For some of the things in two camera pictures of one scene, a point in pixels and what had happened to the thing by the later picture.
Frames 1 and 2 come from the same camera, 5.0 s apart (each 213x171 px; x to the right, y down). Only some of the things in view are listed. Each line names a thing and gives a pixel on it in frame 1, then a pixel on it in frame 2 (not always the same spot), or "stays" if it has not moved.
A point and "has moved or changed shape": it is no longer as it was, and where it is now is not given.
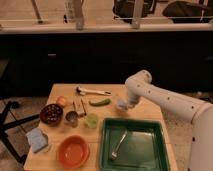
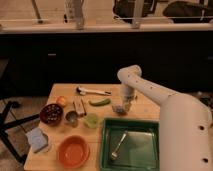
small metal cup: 71,119 stays
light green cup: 92,120 stays
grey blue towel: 122,104 has moved or changed shape
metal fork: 115,154 stays
